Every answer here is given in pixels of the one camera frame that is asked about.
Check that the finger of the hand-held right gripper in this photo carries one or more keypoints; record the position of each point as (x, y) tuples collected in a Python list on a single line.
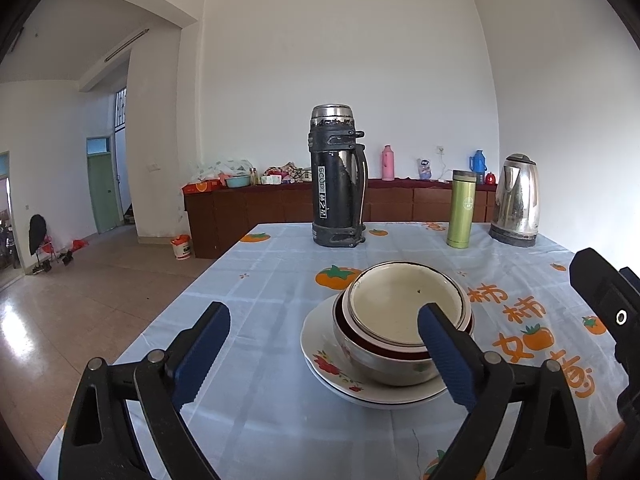
[(590, 280)]

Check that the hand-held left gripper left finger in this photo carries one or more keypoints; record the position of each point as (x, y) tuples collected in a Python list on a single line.
[(200, 355)]

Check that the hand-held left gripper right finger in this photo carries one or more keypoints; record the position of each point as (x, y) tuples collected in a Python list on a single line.
[(450, 355)]

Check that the cream enamel bowl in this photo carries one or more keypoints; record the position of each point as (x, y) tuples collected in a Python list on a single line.
[(395, 300)]

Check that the red plastic bowl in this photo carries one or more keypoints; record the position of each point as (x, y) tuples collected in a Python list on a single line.
[(340, 320)]

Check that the white floral plate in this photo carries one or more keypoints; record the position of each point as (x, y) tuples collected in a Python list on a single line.
[(317, 340)]

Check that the person's right hand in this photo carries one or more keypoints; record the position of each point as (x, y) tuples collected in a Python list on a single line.
[(611, 442)]

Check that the persimmon print tablecloth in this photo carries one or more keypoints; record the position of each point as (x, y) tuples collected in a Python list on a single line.
[(280, 285)]

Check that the white red bucket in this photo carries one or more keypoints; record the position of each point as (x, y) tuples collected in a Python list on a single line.
[(181, 248)]

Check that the stainless steel electric kettle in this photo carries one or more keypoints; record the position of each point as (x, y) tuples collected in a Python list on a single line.
[(515, 200)]

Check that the green insulated bottle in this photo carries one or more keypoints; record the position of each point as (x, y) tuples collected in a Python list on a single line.
[(461, 210)]

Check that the blue thermos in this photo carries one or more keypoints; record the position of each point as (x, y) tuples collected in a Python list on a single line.
[(478, 165)]

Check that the brown wooden sideboard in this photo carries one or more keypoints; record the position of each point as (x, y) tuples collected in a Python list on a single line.
[(270, 210)]

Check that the red plastic bag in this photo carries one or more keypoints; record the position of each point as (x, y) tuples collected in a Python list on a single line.
[(80, 245)]

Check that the orange cardboard box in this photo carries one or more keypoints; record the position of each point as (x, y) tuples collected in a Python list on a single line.
[(200, 187)]

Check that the teal basin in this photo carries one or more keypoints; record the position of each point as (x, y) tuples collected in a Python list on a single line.
[(237, 182)]

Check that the green door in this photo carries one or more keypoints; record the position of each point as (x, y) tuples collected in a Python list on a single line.
[(102, 195)]

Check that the white blue packet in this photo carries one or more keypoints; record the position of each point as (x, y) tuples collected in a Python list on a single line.
[(424, 169)]

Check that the white plastic bags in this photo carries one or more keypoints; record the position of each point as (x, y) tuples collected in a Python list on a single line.
[(215, 167)]

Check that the pink thermos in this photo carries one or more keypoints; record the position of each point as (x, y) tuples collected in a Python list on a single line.
[(388, 165)]

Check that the patterned cloth bundle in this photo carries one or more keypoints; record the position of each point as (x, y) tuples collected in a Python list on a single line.
[(290, 172)]

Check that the dark cloth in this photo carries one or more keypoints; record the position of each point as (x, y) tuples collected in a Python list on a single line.
[(37, 232)]

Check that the large black thermos flask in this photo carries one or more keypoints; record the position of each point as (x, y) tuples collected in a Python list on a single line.
[(335, 185)]

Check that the barred window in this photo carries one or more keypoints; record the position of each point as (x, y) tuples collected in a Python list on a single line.
[(121, 110)]

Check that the fluorescent tube lamp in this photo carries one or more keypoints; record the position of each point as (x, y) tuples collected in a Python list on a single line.
[(126, 46)]

